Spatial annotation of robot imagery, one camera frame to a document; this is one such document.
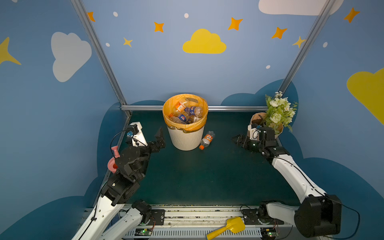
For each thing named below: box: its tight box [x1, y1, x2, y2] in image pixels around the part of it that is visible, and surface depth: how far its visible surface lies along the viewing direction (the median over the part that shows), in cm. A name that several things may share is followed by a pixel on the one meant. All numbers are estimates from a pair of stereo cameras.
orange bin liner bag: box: [162, 93, 209, 132], surface depth 92 cm
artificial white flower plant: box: [262, 91, 299, 135], surface depth 88 cm
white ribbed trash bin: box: [167, 125, 205, 151], surface depth 90 cm
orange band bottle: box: [175, 101, 189, 113], surface depth 94 cm
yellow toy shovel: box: [206, 216, 246, 240], surface depth 73 cm
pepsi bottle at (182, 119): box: [169, 114, 190, 125], surface depth 95 cm
